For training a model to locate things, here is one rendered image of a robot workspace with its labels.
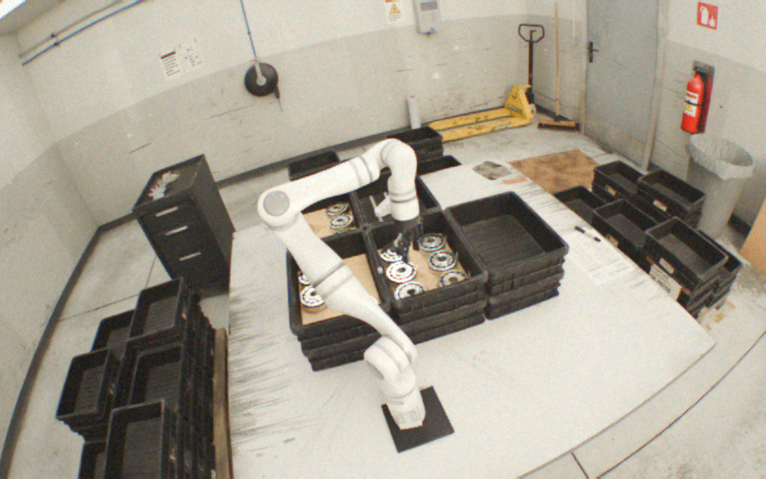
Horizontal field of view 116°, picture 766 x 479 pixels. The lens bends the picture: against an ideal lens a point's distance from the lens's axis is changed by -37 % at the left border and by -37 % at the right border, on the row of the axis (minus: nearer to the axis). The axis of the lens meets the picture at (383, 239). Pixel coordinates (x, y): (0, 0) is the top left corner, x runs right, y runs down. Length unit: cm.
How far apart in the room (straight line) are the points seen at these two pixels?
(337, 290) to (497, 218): 88
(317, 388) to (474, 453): 52
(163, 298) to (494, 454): 189
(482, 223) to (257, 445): 112
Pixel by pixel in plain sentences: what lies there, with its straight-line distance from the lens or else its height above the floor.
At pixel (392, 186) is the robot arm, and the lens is 94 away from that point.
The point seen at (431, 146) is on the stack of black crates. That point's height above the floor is 53.
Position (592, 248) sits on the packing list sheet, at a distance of 165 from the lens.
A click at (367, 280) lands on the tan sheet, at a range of 129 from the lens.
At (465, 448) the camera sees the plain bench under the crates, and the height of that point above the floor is 70.
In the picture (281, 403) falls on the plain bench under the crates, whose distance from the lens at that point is 124.
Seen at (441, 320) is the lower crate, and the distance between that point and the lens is 118.
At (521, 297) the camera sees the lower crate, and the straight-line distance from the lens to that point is 129.
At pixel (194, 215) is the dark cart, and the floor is 70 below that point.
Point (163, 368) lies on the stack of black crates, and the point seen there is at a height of 38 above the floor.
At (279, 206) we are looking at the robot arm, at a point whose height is 131.
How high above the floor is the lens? 170
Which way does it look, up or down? 36 degrees down
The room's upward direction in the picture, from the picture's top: 11 degrees counter-clockwise
